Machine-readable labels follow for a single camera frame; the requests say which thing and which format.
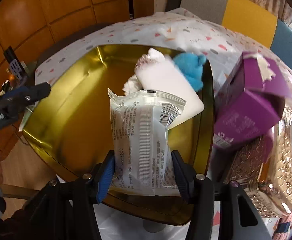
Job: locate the ornate silver tissue box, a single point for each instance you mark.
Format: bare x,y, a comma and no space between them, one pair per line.
267,180

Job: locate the patterned white tablecloth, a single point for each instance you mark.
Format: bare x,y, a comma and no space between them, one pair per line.
168,32

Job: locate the white wet wipes packet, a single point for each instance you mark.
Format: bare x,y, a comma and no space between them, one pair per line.
139,126

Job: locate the white foam sponge block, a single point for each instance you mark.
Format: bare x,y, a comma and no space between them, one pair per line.
175,83

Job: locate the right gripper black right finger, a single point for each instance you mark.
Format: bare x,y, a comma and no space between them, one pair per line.
184,176

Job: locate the white socks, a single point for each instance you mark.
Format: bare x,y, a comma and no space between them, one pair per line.
148,67

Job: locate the pink striped cloth item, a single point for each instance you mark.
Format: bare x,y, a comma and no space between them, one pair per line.
283,228

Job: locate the gold metal tray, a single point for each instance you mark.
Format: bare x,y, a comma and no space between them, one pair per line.
70,129

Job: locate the grey yellow blue sofa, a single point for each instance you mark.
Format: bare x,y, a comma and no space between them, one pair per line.
249,19

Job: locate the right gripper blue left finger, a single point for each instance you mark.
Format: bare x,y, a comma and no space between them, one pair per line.
104,176

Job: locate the purple tissue box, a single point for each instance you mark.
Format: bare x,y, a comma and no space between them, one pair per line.
250,102

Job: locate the blue plush bear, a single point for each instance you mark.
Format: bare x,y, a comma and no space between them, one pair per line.
191,66

